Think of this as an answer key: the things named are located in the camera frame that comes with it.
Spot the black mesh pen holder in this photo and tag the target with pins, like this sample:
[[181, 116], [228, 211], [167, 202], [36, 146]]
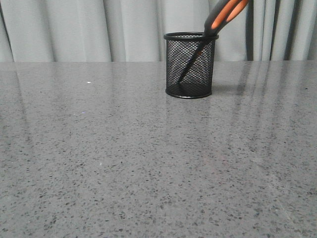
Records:
[[180, 47]]

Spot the grey and orange scissors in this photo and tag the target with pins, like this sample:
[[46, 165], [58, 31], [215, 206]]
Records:
[[224, 12]]

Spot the grey curtain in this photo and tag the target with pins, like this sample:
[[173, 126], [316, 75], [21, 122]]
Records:
[[132, 30]]

